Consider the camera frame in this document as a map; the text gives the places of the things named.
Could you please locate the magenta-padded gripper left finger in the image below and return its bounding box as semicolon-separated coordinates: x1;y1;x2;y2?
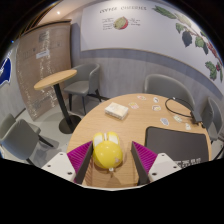
41;140;94;185

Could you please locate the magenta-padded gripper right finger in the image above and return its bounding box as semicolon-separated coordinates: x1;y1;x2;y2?
130;141;183;186

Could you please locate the yellow computer mouse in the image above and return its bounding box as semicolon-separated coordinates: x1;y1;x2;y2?
91;131;124;173

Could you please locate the black mouse pad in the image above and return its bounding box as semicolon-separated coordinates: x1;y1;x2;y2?
144;126;210;168

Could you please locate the grey shell chair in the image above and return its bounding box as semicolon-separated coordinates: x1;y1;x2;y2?
143;73;196;111
62;63;110;116
0;119;55;165
199;97;224;145
0;113;42;138

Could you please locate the white patterned box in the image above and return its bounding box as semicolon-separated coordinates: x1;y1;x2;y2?
104;101;130;121

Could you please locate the round wooden side table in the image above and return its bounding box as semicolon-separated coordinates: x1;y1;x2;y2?
33;68;83;135

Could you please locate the black cable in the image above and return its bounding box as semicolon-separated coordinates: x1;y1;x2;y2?
164;96;198;118

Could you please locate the wooden wall board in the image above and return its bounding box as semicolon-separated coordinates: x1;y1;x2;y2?
15;21;73;121

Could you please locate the white botanical wall mural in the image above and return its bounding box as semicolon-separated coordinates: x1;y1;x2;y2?
80;0;224;98

